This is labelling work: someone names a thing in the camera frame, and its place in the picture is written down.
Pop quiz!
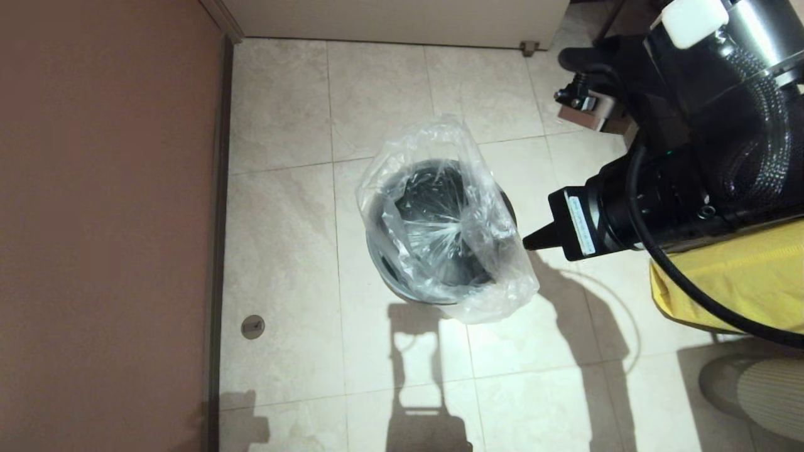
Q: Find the clear plastic trash bag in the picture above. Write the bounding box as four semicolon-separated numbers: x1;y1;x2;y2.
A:
356;115;541;325

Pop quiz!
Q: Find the grey round trash bin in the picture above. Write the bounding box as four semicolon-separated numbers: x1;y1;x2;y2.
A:
366;160;518;305

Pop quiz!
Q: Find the yellow bag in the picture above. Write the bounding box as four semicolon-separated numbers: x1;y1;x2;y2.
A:
650;217;804;336

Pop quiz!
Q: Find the grey ribbed round object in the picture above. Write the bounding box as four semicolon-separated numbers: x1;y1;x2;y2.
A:
698;355;804;443

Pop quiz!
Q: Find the white cabinet panel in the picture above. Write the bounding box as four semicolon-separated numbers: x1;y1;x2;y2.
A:
221;0;570;51

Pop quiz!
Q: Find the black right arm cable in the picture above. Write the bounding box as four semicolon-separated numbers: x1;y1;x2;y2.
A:
627;141;804;349

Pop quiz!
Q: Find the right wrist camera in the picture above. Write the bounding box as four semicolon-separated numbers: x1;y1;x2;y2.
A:
555;0;804;134

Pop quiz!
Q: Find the beige door frame trim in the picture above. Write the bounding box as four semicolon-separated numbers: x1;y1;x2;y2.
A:
200;0;244;45

